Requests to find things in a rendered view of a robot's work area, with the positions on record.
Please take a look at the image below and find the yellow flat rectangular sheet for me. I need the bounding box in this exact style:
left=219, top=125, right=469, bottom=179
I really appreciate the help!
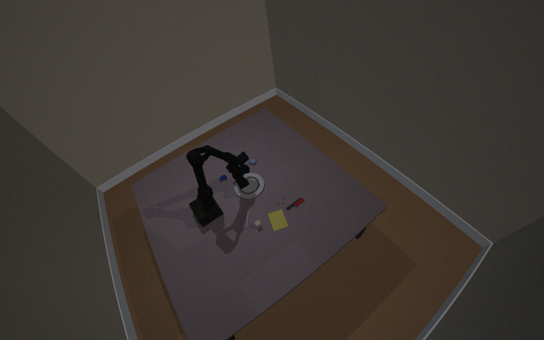
left=268, top=209, right=289, bottom=232

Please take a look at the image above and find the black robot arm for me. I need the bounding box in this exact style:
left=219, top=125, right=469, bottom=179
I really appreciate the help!
left=186, top=145, right=250, bottom=212

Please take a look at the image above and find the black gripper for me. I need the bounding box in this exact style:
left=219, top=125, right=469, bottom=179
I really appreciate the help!
left=228, top=169, right=249, bottom=189

